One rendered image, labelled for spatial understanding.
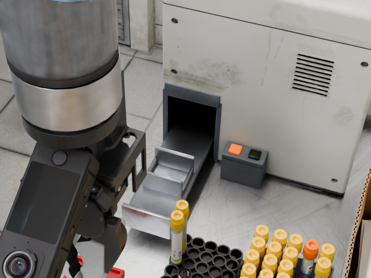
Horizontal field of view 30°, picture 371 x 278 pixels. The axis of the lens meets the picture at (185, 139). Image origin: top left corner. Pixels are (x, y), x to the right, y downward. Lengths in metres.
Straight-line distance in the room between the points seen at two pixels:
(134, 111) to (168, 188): 1.49
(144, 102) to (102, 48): 1.99
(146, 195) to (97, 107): 0.46
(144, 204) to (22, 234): 0.42
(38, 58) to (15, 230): 0.13
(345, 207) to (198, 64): 0.29
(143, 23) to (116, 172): 2.06
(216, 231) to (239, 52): 0.24
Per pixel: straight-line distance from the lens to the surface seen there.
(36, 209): 0.51
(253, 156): 0.96
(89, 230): 0.55
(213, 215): 0.95
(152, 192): 0.92
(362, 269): 0.85
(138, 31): 2.61
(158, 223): 0.88
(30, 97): 0.46
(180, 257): 0.87
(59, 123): 0.47
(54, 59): 0.43
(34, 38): 0.43
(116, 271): 0.89
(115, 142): 0.56
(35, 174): 0.51
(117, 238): 0.55
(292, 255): 0.78
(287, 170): 0.99
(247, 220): 0.95
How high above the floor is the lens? 1.61
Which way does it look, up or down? 45 degrees down
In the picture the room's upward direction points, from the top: 2 degrees clockwise
